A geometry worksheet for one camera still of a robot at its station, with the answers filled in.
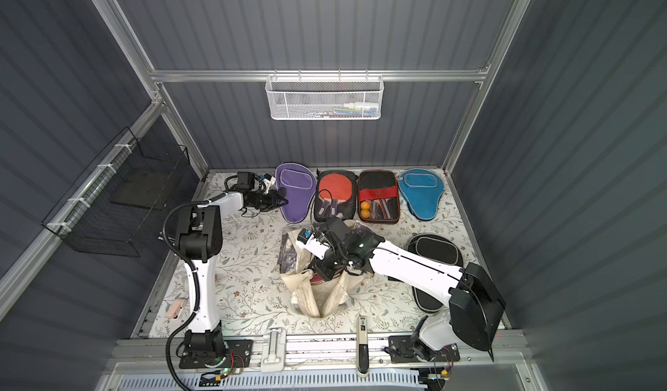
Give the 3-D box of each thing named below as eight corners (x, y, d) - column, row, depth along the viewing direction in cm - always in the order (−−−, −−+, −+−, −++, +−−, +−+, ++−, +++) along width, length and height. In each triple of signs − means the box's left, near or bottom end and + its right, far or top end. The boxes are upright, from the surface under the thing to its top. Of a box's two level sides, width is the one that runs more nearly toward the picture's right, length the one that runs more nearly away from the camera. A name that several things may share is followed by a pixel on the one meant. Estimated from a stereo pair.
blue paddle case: (406, 220, 105) (408, 214, 102) (396, 173, 122) (398, 167, 119) (451, 220, 105) (455, 214, 102) (436, 173, 122) (438, 167, 119)
